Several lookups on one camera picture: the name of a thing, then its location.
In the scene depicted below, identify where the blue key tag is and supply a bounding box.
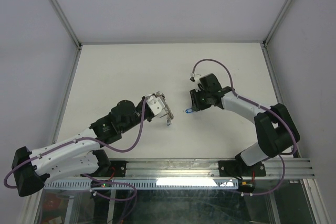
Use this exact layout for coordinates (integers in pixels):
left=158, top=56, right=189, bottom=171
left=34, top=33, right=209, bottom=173
left=185, top=108, right=195, bottom=114

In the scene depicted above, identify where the metal keyring holder with rings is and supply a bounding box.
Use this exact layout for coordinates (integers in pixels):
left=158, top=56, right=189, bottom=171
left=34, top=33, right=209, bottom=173
left=155, top=91, right=174, bottom=126

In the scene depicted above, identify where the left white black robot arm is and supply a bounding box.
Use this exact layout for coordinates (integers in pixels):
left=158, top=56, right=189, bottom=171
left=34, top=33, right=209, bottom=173
left=4, top=94, right=165, bottom=197

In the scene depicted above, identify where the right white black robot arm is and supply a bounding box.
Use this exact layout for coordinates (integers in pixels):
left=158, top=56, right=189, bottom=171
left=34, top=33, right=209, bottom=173
left=190, top=73, right=300, bottom=180

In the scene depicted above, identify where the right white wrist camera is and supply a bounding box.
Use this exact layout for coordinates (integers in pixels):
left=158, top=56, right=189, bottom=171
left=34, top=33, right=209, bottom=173
left=190, top=73, right=203, bottom=82

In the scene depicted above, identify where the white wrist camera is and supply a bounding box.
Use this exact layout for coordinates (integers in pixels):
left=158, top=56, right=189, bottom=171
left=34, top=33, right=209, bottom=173
left=190, top=73, right=203, bottom=82
left=145, top=92, right=166, bottom=116

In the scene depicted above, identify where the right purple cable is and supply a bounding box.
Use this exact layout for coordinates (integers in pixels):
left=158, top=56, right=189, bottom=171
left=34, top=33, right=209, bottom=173
left=191, top=59, right=299, bottom=197

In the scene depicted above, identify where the purple cable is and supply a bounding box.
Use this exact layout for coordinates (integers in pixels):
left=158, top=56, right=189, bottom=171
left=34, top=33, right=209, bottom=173
left=191, top=59, right=299, bottom=197
left=3, top=97, right=148, bottom=209

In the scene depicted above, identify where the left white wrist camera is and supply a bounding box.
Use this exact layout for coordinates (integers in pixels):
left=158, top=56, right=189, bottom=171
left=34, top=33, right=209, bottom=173
left=145, top=92, right=166, bottom=116

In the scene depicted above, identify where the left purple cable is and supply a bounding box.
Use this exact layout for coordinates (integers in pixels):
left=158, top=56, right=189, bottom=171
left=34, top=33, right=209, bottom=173
left=3, top=97, right=148, bottom=209

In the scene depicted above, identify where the grey slotted cable duct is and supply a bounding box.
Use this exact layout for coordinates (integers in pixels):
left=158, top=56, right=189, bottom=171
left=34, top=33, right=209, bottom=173
left=44, top=177, right=238, bottom=190

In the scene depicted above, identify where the aluminium mounting rail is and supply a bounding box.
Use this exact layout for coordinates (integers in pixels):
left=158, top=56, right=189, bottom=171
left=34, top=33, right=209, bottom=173
left=32, top=157, right=313, bottom=182

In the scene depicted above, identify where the right aluminium frame post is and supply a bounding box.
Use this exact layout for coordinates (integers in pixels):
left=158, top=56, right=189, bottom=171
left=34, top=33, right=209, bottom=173
left=262, top=0, right=294, bottom=47

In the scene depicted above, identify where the aluminium frame post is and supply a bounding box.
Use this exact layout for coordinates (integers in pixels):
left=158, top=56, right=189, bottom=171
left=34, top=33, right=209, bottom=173
left=262, top=0, right=294, bottom=47
left=48, top=0, right=82, bottom=49

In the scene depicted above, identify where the left aluminium frame post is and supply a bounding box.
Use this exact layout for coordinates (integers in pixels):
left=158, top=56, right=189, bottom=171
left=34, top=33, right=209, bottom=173
left=48, top=0, right=82, bottom=49

